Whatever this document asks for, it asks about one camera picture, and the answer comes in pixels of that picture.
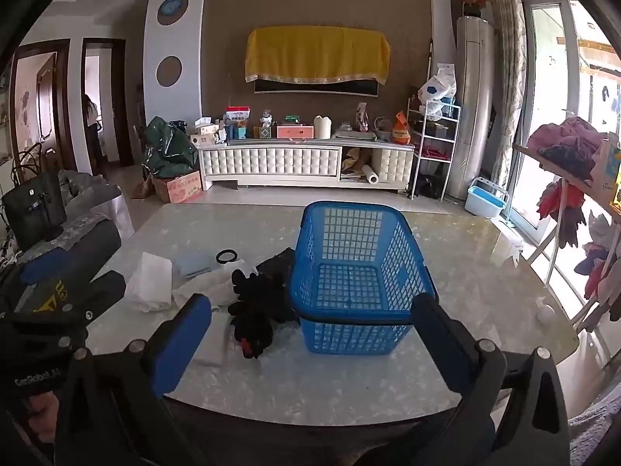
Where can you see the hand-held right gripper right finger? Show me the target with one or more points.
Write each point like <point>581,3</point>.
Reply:
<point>439,344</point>

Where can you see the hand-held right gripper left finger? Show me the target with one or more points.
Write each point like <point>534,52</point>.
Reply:
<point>180,344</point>

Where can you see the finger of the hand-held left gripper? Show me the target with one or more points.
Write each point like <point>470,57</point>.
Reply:
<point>46,267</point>
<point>97,289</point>

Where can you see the white textured towel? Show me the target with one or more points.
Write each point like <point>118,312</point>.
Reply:
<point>154,281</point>

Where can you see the white gauze cloth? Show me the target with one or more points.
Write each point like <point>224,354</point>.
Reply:
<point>208,289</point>

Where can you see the black glove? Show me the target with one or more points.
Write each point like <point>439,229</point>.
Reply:
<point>257,291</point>
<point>252,335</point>

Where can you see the light blue cloth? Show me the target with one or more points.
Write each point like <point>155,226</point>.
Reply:
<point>194,264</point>

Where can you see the blue plastic basket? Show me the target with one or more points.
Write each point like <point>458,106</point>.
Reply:
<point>356,276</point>

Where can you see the dark cloth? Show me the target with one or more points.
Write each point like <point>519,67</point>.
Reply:
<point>279,262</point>

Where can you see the black handbag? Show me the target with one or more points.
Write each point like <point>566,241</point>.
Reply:
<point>34,208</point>

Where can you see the grey patterned fabric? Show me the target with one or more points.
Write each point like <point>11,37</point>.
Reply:
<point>97,199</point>

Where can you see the small white round object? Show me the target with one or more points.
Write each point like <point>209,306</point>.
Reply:
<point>545,313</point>

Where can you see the printed cardboard box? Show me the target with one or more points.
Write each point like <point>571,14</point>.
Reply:
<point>179,187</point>

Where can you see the blue and white plastic box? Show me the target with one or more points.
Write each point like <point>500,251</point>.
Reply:
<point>485,201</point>

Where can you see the green plastic bag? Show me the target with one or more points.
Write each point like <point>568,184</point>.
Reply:
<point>167,148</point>

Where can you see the brown wooden door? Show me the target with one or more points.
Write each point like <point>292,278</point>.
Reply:
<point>39,107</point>

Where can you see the grey knit blanket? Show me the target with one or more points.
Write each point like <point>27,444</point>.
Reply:
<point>596,432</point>

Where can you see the white paper roll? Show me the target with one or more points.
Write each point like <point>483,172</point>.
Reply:
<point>371,174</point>

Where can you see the red garment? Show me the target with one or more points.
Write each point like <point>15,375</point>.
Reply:
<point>558,204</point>

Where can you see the tissue box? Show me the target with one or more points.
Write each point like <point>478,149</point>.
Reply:
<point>206,128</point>

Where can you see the white tufted television cabinet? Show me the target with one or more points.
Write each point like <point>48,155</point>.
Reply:
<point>271,162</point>

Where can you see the wooden clothes rack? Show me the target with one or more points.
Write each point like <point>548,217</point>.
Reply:
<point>558,174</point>

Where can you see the white metal rack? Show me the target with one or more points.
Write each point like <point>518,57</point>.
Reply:
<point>421,128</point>

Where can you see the orange bag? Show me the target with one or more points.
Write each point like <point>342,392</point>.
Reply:
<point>401,131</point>

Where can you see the red and white package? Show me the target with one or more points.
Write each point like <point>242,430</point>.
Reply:
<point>238,114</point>

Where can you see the white standing air conditioner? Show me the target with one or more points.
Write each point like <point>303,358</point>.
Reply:
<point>473,107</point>

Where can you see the pink box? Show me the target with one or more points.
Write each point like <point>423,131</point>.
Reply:
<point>293,132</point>

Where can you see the pile of purple clothes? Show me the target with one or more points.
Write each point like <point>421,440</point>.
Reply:
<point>567,138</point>

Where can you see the white and blue bag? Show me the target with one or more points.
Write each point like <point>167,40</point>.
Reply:
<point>436,90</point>

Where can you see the glass sliding door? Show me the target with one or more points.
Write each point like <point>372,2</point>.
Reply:
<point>548,107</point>

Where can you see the patterned curtain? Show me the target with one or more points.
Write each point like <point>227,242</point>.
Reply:
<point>509,58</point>

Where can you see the round brown wall decoration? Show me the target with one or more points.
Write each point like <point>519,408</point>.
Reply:
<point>169,71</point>

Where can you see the round blue wall decoration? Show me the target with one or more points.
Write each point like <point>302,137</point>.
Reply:
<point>172,8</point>

